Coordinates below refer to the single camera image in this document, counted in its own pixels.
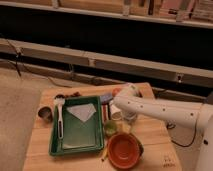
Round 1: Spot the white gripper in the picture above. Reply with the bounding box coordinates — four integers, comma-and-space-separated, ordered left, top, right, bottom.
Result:
119, 83, 141, 97

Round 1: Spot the red pepper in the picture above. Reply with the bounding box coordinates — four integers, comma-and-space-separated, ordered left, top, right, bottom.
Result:
112, 88, 121, 97

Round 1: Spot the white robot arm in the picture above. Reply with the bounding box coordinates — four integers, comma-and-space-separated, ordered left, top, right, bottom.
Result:
114, 83, 213, 171

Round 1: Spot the green plastic tray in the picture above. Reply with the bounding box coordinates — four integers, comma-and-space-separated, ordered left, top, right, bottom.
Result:
49, 96, 104, 156

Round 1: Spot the striped cloth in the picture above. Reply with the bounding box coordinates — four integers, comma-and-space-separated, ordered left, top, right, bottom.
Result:
100, 93, 113, 122

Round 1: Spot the small green cup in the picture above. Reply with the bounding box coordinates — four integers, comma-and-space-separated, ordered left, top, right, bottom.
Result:
104, 120, 117, 136

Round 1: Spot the white folded paper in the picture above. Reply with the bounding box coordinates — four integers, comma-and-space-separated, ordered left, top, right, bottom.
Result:
67, 103, 96, 122

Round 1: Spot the orange clay bowl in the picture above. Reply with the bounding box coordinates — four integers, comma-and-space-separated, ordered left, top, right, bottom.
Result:
107, 133, 143, 169

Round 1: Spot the yellow pencil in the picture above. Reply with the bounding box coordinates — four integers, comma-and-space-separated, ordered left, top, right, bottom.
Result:
101, 146, 108, 162

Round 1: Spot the small metal cup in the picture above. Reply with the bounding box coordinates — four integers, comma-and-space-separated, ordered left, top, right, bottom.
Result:
38, 106, 53, 122

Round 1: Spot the black cable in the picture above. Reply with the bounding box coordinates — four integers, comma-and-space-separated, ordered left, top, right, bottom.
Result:
165, 120, 198, 148

